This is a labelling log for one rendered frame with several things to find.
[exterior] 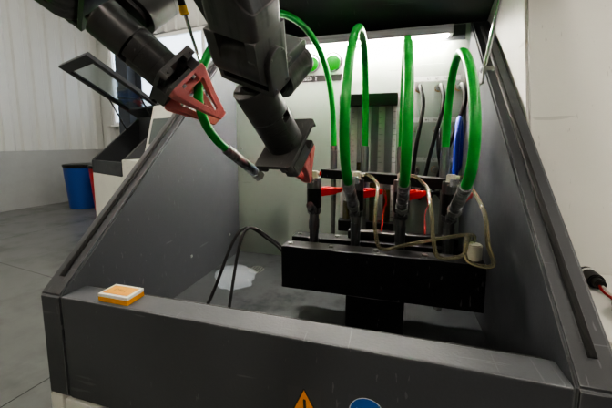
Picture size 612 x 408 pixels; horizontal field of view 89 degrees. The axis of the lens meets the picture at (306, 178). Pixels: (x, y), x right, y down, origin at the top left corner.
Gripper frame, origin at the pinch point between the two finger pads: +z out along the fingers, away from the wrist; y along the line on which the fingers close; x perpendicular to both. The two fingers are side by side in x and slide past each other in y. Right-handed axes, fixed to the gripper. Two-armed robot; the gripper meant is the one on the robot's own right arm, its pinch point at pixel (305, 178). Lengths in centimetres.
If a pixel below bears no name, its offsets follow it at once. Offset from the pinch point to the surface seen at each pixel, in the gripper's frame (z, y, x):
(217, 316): -3.3, -25.3, 1.3
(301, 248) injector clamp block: 9.0, -9.0, 0.9
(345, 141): -10.3, -1.2, -10.8
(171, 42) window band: 114, 371, 483
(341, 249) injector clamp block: 11.0, -6.9, -5.7
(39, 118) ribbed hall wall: 113, 175, 673
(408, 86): -12.5, 6.7, -17.8
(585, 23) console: -3, 33, -39
